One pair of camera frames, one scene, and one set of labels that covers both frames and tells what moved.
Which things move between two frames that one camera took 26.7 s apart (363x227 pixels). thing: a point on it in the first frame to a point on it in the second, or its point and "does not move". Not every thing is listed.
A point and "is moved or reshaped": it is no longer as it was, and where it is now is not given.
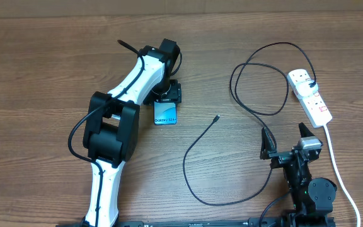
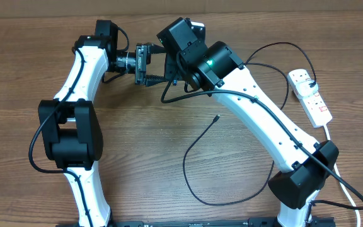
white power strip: [314, 107] does not move
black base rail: [251, 222] does not move
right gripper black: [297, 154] to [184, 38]
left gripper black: [174, 94] to [149, 79]
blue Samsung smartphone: [165, 113] is moved or reshaped
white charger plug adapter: [305, 90] does not move
